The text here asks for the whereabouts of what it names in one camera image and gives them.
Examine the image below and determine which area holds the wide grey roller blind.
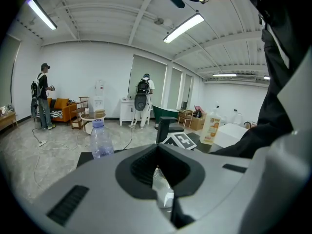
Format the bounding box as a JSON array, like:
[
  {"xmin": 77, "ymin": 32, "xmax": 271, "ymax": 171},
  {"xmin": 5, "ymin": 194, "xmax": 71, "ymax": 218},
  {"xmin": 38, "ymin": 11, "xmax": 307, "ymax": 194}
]
[{"xmin": 128, "ymin": 54, "xmax": 168, "ymax": 108}]

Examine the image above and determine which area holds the round ceiling fixture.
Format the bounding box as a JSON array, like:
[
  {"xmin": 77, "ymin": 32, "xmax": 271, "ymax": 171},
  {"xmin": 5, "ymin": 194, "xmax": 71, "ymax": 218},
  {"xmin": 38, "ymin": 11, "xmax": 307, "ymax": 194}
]
[{"xmin": 153, "ymin": 17, "xmax": 174, "ymax": 29}]

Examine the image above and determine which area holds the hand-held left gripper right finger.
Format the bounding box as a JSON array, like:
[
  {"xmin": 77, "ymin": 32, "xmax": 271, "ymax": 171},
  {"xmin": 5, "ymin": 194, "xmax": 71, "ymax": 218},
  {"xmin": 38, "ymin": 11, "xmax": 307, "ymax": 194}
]
[{"xmin": 157, "ymin": 144, "xmax": 254, "ymax": 234}]

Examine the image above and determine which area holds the green bathtub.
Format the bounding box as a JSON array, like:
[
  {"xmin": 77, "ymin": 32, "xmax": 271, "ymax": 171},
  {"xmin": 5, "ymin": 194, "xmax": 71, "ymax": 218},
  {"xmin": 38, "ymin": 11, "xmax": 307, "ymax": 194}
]
[{"xmin": 152, "ymin": 104, "xmax": 180, "ymax": 124}]

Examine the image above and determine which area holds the person's right forearm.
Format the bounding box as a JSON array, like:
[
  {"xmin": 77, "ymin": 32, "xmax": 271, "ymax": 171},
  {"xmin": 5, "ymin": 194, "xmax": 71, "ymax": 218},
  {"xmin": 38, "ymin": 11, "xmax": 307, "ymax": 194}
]
[{"xmin": 209, "ymin": 124, "xmax": 294, "ymax": 159}]

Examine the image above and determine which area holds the round white coffee table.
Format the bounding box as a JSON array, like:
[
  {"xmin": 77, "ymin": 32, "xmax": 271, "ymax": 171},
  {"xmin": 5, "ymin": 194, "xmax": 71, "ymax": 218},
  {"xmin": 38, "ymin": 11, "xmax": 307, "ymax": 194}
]
[{"xmin": 80, "ymin": 111, "xmax": 107, "ymax": 136}]

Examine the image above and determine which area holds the orange sofa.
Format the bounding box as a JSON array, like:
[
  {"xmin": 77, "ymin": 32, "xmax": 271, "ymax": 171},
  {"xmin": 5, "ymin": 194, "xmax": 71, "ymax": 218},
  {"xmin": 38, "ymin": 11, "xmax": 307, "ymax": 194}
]
[{"xmin": 35, "ymin": 97, "xmax": 78, "ymax": 127}]

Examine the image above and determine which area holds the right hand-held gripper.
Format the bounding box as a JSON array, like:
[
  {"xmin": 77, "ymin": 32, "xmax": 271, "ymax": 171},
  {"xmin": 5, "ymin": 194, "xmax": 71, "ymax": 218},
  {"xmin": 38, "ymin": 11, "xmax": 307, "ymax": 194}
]
[{"xmin": 162, "ymin": 132, "xmax": 198, "ymax": 151}]

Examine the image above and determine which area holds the wooden stool frame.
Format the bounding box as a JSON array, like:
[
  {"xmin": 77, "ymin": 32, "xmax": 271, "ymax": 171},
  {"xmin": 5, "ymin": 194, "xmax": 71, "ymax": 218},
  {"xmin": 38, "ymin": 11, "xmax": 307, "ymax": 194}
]
[{"xmin": 177, "ymin": 109, "xmax": 195, "ymax": 128}]

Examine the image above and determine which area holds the long white cable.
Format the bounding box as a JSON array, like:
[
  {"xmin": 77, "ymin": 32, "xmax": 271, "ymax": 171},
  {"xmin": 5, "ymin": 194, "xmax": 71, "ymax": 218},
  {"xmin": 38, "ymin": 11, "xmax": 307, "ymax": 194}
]
[{"xmin": 32, "ymin": 146, "xmax": 53, "ymax": 192}]

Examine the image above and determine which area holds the black power strip cable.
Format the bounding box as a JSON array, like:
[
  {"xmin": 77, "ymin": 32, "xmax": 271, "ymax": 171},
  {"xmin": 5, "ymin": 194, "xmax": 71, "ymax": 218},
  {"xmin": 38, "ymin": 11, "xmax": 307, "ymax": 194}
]
[{"xmin": 31, "ymin": 127, "xmax": 44, "ymax": 144}]

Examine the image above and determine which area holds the long black cable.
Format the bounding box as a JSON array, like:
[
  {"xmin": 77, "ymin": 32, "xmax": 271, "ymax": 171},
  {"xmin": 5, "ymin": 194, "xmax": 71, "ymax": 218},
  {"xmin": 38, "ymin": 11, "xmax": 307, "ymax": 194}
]
[{"xmin": 122, "ymin": 127, "xmax": 134, "ymax": 151}]

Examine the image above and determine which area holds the cardboard box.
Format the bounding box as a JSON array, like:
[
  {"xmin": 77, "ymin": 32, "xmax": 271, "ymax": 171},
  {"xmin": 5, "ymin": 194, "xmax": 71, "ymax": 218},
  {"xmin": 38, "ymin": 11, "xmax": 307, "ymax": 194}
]
[{"xmin": 189, "ymin": 111, "xmax": 208, "ymax": 131}]

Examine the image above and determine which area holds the black white striped blanket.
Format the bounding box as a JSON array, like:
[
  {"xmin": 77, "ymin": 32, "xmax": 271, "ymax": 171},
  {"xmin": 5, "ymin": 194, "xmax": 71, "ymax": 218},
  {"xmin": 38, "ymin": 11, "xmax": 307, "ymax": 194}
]
[{"xmin": 36, "ymin": 108, "xmax": 64, "ymax": 119}]

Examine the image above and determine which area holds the brown wooden shelf rack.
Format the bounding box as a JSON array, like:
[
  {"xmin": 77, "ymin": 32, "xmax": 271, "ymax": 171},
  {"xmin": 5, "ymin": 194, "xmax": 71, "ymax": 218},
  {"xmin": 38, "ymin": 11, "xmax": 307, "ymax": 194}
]
[{"xmin": 68, "ymin": 96, "xmax": 90, "ymax": 130}]

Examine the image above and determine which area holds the white vanity cabinet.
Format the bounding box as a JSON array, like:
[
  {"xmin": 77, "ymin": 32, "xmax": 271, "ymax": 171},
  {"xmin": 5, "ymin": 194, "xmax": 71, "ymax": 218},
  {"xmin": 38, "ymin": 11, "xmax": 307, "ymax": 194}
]
[{"xmin": 119, "ymin": 97, "xmax": 154, "ymax": 127}]

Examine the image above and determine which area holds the white water dispenser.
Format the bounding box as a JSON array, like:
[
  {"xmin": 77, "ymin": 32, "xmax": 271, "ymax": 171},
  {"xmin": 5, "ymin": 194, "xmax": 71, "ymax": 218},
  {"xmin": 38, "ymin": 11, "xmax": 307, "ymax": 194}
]
[{"xmin": 94, "ymin": 79, "xmax": 106, "ymax": 114}]

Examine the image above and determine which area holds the narrow grey roller blind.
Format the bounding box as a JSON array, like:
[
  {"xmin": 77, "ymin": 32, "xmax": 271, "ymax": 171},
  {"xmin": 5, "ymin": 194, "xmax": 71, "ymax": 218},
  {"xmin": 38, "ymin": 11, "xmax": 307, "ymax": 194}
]
[
  {"xmin": 167, "ymin": 67, "xmax": 183, "ymax": 109},
  {"xmin": 182, "ymin": 74, "xmax": 193, "ymax": 107}
]

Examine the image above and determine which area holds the person's black jacket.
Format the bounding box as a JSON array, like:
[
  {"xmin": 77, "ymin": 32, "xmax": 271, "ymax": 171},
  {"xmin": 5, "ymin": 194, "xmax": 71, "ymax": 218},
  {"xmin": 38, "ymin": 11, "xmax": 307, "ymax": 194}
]
[{"xmin": 209, "ymin": 0, "xmax": 312, "ymax": 159}]

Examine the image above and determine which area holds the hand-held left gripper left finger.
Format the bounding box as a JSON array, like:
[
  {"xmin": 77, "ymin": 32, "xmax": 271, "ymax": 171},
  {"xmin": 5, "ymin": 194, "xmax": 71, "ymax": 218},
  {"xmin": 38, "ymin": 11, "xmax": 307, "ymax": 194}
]
[{"xmin": 33, "ymin": 144, "xmax": 176, "ymax": 234}]

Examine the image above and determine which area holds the clear bottle purple cap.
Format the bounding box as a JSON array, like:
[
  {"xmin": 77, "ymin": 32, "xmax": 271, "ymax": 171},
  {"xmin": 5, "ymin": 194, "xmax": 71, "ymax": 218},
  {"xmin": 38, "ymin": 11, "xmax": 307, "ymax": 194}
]
[{"xmin": 89, "ymin": 118, "xmax": 115, "ymax": 160}]

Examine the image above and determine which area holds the large white box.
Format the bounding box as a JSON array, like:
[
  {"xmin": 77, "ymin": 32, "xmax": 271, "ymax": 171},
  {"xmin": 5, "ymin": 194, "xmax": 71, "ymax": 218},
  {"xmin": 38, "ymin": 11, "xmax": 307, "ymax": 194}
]
[{"xmin": 214, "ymin": 122, "xmax": 250, "ymax": 148}]

